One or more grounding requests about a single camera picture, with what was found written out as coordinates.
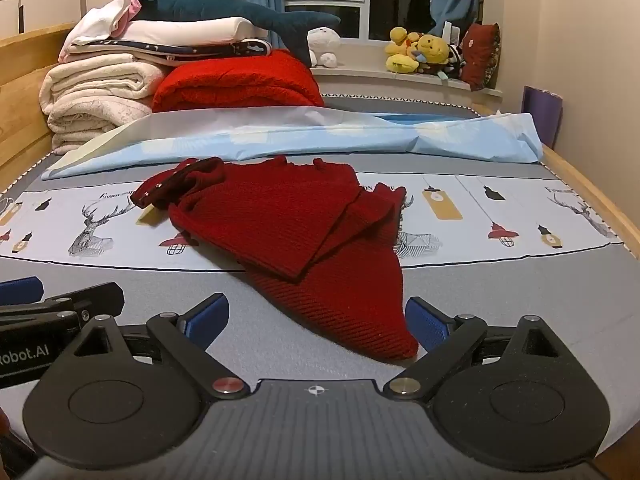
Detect grey printed bed sheet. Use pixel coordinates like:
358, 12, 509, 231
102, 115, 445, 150
0, 152, 640, 461

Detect red folded blanket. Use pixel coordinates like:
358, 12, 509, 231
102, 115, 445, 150
151, 50, 326, 114

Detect pink cloth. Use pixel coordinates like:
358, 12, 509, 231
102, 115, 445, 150
116, 0, 145, 37

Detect striped plush toy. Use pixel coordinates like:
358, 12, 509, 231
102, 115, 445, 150
442, 45, 467, 79

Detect white plush toy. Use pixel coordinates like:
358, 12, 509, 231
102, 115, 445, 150
306, 26, 344, 69

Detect cream folded blanket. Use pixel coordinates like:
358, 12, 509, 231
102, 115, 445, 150
40, 52, 168, 115
47, 95, 157, 156

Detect purple board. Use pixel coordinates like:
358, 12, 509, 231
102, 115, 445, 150
521, 85, 564, 149

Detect white folded cloth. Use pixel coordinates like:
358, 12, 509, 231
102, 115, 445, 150
64, 0, 134, 47

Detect blue shark plush toy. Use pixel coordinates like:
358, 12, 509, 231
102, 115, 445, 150
135, 0, 342, 62

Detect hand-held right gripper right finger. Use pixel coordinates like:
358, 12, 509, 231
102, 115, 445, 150
382, 296, 562, 401

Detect wooden bed frame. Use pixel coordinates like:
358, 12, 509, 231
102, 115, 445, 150
0, 22, 640, 262

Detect light blue quilt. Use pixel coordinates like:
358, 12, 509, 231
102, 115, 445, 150
40, 106, 545, 181

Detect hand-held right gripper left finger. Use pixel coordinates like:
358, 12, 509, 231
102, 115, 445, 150
75, 292, 251, 401

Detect white window sill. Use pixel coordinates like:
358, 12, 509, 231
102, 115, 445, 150
310, 66, 504, 99

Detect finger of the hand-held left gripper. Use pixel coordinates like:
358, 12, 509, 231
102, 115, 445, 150
0, 276, 45, 307
0, 282, 125, 332

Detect navy star-print blanket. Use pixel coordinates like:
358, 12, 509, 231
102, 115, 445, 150
66, 37, 274, 67

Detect dark red knit sweater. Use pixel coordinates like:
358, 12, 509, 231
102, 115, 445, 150
131, 156, 420, 362

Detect yellow duck plush toy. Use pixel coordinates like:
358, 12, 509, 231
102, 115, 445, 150
385, 26, 422, 74

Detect dark red cushion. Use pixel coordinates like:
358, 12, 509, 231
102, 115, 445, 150
460, 22, 503, 92

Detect yellow round plush toy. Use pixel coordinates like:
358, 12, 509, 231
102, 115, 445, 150
414, 32, 451, 67

